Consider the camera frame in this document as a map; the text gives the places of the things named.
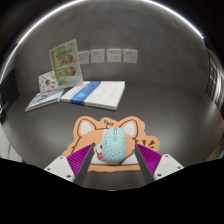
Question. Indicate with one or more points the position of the orange corgi-shaped mouse pad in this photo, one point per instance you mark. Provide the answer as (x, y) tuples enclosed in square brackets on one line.
[(83, 133)]

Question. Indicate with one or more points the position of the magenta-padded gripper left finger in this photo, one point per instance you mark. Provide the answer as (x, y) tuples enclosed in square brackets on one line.
[(60, 167)]

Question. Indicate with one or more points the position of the grey striped cover book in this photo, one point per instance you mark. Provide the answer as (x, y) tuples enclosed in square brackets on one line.
[(43, 99)]

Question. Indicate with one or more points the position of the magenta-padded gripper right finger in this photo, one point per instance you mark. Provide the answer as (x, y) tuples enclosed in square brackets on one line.
[(168, 165)]

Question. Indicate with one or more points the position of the white and blue book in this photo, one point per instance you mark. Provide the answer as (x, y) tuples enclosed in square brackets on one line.
[(100, 93)]

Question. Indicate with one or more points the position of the mint green computer mouse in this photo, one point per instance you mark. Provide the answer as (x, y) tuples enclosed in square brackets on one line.
[(114, 148)]

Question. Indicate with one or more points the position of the green menu sign stand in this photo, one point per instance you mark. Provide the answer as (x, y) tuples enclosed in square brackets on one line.
[(65, 65)]

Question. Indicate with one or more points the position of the white sticker card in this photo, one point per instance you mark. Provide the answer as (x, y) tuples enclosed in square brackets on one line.
[(45, 81)]

